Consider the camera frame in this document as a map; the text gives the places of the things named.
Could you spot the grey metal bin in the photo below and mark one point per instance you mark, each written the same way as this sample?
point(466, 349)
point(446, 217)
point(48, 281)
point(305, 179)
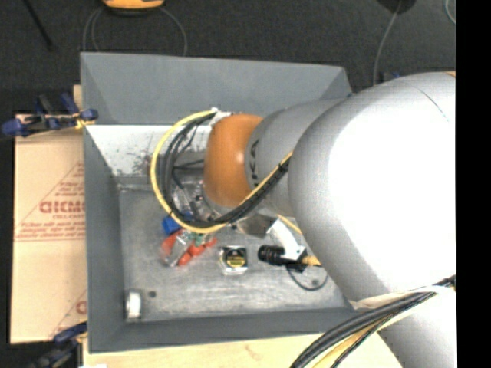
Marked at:
point(215, 293)

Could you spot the small white cylinder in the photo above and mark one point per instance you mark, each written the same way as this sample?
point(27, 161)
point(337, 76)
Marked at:
point(133, 303)

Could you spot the blue block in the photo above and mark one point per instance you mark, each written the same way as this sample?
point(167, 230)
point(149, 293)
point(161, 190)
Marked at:
point(170, 225)

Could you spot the brown cardboard board red print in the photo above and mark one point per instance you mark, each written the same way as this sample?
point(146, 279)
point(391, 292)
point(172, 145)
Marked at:
point(46, 267)

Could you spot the black and yellow square box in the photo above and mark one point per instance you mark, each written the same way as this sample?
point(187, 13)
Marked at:
point(234, 260)

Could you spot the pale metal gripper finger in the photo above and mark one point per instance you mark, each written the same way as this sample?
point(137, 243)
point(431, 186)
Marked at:
point(177, 253)

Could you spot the orange toy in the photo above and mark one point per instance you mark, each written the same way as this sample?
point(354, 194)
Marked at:
point(196, 251)

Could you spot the black cylinder on white bracket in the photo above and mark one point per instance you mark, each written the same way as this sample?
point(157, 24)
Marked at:
point(273, 253)

